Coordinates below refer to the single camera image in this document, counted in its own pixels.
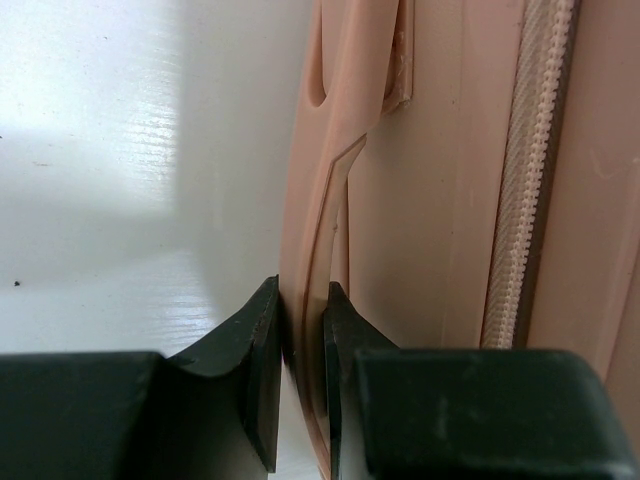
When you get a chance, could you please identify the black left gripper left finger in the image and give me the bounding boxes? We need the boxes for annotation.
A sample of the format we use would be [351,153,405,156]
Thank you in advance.
[1,277,281,479]

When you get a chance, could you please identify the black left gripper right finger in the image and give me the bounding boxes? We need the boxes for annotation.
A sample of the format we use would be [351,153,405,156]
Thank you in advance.
[323,283,639,479]

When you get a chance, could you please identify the pink hard-shell suitcase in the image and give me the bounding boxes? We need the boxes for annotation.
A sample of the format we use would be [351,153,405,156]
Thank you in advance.
[279,1,639,479]

